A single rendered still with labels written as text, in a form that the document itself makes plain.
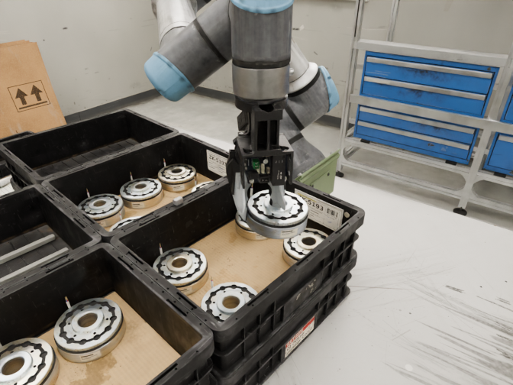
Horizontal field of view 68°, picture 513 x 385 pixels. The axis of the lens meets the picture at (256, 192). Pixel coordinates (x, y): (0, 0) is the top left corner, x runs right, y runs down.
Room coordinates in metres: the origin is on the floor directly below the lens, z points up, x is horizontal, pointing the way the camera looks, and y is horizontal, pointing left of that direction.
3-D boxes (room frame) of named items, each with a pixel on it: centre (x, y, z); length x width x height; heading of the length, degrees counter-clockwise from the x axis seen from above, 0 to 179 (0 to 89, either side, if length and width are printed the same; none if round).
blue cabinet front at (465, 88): (2.20, -0.95, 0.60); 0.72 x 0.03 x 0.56; 54
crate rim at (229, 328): (0.58, 0.02, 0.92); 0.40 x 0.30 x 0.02; 137
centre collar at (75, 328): (0.41, 0.27, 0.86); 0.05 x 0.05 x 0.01
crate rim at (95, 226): (0.78, 0.24, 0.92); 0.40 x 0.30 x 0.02; 137
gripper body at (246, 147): (0.50, -0.01, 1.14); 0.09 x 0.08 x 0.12; 10
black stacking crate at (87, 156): (0.98, 0.46, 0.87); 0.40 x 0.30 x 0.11; 137
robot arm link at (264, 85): (0.50, -0.01, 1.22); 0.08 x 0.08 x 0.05
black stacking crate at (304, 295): (0.58, 0.02, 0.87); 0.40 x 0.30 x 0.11; 137
